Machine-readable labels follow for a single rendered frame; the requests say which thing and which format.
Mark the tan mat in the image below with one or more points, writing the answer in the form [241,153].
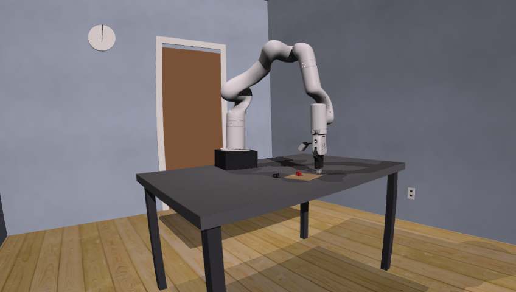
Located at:
[304,176]

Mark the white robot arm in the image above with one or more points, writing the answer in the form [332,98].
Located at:
[237,90]

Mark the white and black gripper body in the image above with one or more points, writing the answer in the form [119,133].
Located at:
[319,141]

